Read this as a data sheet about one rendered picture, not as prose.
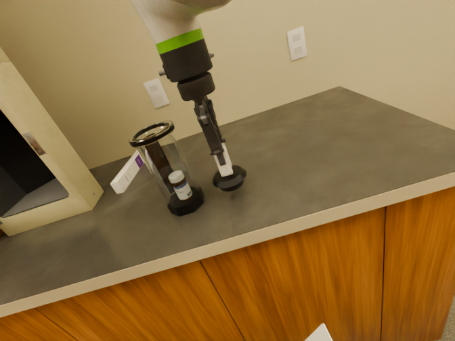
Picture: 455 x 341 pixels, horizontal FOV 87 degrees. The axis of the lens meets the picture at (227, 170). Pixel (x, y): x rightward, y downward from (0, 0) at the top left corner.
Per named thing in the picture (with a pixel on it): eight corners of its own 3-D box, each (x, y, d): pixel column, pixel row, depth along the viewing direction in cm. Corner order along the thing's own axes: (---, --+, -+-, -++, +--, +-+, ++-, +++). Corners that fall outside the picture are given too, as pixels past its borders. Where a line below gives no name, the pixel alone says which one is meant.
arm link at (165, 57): (207, 36, 42) (208, 36, 50) (145, 59, 43) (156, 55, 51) (219, 72, 45) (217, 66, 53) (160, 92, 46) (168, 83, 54)
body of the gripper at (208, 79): (178, 78, 53) (193, 117, 58) (172, 86, 46) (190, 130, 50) (210, 67, 52) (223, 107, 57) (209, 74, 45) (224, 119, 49)
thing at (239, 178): (214, 179, 67) (206, 160, 64) (246, 170, 66) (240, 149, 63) (215, 199, 59) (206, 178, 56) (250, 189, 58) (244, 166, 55)
